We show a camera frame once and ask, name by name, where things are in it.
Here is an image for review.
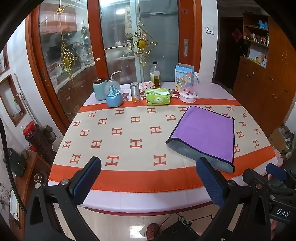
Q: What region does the green tissue pack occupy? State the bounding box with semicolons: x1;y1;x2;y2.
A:
145;88;171;106

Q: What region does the round red table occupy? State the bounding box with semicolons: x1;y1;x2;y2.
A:
47;82;284;217

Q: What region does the wooden shelf cabinet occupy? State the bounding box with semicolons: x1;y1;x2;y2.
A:
232;11;296;138

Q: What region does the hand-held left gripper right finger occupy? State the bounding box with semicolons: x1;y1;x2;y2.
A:
195;157;274;241

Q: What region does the red door decoration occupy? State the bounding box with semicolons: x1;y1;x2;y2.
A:
232;28;243;43

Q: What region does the black bag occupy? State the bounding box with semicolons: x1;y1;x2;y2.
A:
161;217;202;241

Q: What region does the cardboard box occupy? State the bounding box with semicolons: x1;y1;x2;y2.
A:
268;125;295;153

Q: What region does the glass sliding door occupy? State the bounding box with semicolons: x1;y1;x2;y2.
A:
87;0;202;84
25;0;103;130

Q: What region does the purple and grey towel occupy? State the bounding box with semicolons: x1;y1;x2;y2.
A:
166;106;235;173

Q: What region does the blue snow globe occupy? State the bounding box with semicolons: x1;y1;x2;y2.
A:
105;80;123;108

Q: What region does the orange patterned tablecloth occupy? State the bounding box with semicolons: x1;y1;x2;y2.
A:
47;82;284;214

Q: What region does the silver metal can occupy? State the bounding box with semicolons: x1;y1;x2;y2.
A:
130;82;141;103

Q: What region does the dark handbag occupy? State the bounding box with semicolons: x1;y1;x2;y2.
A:
8;148;27;177

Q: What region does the wooden wall niche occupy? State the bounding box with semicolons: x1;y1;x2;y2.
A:
0;74;27;127

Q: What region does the teal cylindrical humidifier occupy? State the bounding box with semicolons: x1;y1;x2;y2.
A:
93;77;108;101

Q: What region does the pink slipper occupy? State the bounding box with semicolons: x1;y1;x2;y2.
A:
146;223;160;241

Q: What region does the white curved tube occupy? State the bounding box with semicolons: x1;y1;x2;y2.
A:
110;70;123;82

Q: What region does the black cable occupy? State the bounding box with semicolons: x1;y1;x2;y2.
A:
159;213;213;230

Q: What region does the glass oil bottle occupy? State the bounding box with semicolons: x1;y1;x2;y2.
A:
150;61;161;88

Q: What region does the red lidded jar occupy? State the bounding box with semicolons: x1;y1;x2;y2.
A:
23;121;55;163

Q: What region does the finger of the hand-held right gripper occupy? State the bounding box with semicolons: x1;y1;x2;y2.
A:
265;163;288;181
242;168;270;193

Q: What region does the blue carton box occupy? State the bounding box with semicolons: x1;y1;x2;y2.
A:
174;63;194;90

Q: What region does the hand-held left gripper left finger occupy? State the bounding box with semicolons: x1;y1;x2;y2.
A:
24;156;102;241

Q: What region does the wooden side cabinet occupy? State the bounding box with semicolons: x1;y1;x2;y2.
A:
10;151;52;241

